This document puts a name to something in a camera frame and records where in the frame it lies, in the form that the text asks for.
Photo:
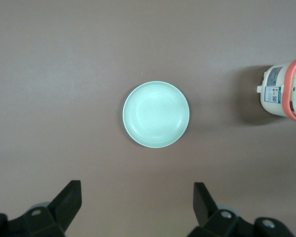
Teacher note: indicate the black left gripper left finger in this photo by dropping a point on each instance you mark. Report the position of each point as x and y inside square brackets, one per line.
[51, 217]

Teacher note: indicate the pale green round plate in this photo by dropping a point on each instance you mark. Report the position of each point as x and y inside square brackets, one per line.
[156, 114]

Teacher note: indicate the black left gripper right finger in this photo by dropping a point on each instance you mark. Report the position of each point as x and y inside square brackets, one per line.
[217, 222]

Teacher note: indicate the cream rice cooker orange trim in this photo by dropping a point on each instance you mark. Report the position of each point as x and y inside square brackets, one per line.
[276, 98]

